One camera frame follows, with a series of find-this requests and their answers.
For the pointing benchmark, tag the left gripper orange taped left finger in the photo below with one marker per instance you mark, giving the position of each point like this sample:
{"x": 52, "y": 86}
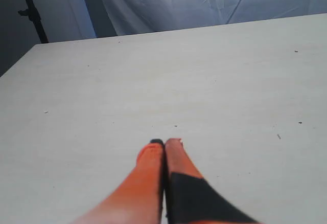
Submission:
{"x": 138, "y": 199}

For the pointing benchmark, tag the white backdrop curtain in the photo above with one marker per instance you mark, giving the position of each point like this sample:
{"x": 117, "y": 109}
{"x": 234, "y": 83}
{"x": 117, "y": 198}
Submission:
{"x": 107, "y": 18}

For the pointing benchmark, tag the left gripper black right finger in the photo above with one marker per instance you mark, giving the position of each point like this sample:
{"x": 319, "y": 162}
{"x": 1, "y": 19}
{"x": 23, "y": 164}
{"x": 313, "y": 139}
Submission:
{"x": 190, "y": 198}

